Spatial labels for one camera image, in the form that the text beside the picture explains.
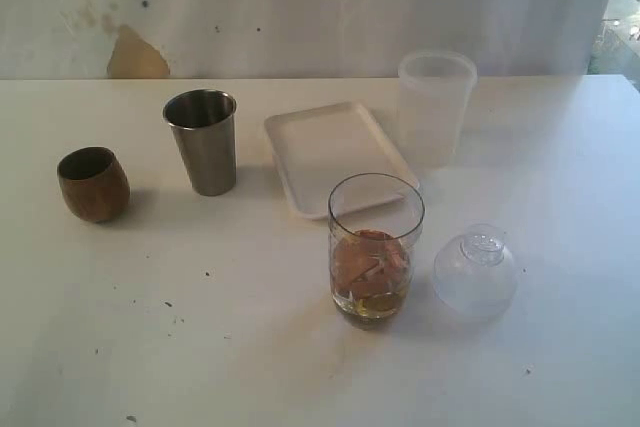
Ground gold foil coin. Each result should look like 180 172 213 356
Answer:
355 293 403 320

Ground stainless steel tumbler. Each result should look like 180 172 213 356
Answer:
163 89 237 196

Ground brown wooden cup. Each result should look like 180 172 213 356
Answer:
57 146 130 223

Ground clear shaker cup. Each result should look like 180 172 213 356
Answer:
327 172 426 324

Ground clear dome shaker lid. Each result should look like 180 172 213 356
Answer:
432 224 517 318

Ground white rectangular tray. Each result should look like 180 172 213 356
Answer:
264 102 420 220

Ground translucent plastic container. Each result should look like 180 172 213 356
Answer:
396 50 478 171

